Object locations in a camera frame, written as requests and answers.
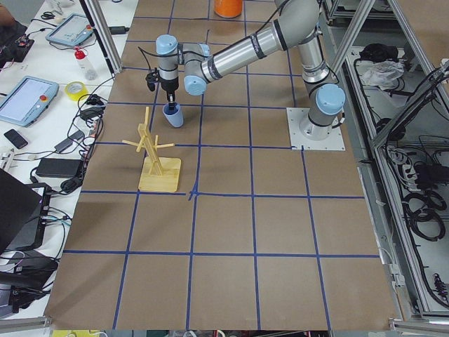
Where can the upper teach pendant tablet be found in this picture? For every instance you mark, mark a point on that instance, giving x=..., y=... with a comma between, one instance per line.
x=71, y=32

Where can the red capped squeeze bottle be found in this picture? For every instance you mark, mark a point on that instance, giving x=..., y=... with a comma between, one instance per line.
x=85, y=64

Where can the wooden cup rack stand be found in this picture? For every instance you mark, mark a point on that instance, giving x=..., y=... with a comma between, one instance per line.
x=158, y=174

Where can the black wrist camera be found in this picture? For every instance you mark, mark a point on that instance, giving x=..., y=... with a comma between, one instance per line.
x=152, y=78

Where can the black smartphone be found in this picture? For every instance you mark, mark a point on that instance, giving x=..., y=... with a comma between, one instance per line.
x=15, y=139

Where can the black power adapter brick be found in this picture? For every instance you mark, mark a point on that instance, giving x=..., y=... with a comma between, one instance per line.
x=58, y=168

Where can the yellow tape roll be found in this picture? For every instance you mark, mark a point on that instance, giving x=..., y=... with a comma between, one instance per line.
x=76, y=90

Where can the lower teach pendant tablet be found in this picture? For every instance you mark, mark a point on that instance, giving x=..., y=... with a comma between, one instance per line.
x=27, y=101

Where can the white power strip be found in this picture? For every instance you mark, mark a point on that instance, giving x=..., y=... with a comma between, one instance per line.
x=408, y=172

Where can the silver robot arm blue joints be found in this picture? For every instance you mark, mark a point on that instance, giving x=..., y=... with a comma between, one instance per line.
x=296, y=26

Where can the person forearm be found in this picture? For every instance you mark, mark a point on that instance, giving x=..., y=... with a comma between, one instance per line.
x=6, y=18

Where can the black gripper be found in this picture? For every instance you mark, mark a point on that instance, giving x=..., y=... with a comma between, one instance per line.
x=170, y=85

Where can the light blue plastic cup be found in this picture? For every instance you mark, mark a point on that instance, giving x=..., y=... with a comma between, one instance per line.
x=174, y=117

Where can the teach pendant tablet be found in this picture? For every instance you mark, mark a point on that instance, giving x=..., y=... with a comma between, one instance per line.
x=71, y=32
x=27, y=101

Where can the aluminium frame post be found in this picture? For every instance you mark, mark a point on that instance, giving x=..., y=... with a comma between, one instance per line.
x=96, y=18

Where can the black scissors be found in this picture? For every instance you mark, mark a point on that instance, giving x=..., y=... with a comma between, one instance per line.
x=47, y=15

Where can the black laptop computer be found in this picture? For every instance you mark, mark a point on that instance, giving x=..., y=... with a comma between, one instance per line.
x=23, y=208

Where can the crumpled white cloth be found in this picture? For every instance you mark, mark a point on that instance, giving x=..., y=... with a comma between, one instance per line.
x=384, y=75

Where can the orange patterned cup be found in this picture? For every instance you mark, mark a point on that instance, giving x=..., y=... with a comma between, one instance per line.
x=228, y=8

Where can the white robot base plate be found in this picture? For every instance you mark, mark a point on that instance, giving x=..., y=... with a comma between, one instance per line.
x=305, y=135

